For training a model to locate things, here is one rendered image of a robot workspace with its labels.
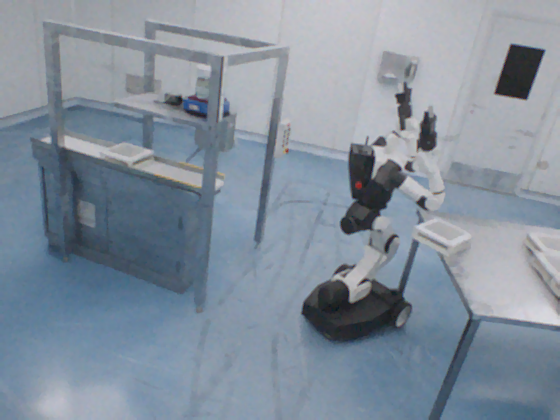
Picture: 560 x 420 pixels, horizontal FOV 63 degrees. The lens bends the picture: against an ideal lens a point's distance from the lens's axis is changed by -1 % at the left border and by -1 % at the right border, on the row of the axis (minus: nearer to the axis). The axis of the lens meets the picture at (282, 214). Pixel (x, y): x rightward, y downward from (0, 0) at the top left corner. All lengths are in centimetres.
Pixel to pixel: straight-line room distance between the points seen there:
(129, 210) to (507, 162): 488
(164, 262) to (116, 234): 40
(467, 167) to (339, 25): 246
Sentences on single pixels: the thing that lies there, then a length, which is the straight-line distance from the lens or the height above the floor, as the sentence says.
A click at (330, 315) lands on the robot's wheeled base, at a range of 299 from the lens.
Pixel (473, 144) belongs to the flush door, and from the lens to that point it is 649.
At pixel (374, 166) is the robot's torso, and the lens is 264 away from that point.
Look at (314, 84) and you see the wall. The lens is 633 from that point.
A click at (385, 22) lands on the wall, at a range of 620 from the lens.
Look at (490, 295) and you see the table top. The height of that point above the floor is 82.
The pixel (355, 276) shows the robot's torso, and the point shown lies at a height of 35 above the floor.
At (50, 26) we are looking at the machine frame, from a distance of 313.
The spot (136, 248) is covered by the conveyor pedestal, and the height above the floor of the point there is 25.
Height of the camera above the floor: 197
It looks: 26 degrees down
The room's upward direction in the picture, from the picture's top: 9 degrees clockwise
